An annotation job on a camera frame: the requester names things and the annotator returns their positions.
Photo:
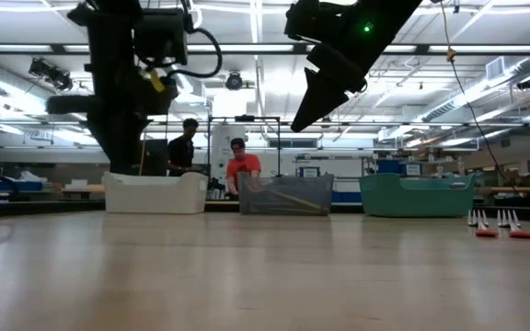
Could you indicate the black hanging spotlight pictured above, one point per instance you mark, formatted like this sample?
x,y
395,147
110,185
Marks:
x,y
234,81

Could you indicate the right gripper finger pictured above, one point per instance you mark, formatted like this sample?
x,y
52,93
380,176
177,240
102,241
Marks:
x,y
320,99

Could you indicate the wooden rod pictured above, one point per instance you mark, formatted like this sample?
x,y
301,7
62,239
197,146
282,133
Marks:
x,y
522,190

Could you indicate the black hanging camera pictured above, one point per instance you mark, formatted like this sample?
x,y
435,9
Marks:
x,y
51,73

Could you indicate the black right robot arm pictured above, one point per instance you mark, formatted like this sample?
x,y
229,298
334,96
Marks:
x,y
384,23

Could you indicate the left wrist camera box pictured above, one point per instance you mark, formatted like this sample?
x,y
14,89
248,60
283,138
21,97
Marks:
x,y
159,37

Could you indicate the grey translucent plastic bin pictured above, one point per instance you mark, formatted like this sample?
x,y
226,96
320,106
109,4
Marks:
x,y
288,188

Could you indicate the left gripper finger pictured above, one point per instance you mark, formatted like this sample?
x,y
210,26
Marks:
x,y
108,138
131,138

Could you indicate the teal plastic bin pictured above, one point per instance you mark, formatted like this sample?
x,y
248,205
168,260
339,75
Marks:
x,y
417,197

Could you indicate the blue storage crate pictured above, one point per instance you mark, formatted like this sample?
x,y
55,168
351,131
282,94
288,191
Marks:
x,y
12,186

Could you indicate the blue storage box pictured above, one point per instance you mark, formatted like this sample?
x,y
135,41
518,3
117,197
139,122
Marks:
x,y
389,167

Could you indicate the black metal frame stand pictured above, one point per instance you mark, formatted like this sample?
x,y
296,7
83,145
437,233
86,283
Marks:
x,y
244,118

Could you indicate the person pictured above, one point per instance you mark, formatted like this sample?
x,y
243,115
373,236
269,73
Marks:
x,y
182,154
244,165

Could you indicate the white plastic bin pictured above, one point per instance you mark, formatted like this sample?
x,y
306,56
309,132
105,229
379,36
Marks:
x,y
154,195

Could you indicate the white cylindrical tank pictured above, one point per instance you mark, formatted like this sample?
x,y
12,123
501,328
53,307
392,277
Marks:
x,y
221,151

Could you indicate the yellow tag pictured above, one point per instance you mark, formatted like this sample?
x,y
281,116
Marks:
x,y
157,82

